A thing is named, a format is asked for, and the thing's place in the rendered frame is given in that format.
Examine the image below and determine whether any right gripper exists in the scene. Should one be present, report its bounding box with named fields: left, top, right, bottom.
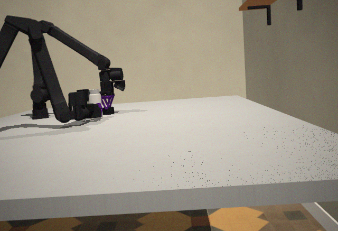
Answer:
left=85, top=103, right=102, bottom=118

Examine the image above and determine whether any black bottle cap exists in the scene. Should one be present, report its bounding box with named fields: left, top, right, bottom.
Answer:
left=102, top=107, right=114, bottom=115

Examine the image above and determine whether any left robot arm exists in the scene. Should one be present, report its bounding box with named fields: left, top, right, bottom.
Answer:
left=30, top=20, right=125, bottom=119

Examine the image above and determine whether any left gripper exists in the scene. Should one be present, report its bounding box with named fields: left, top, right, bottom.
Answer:
left=100, top=80, right=115, bottom=109

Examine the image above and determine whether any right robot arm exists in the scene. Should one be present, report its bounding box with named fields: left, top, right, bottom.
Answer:
left=0, top=15, right=94, bottom=123

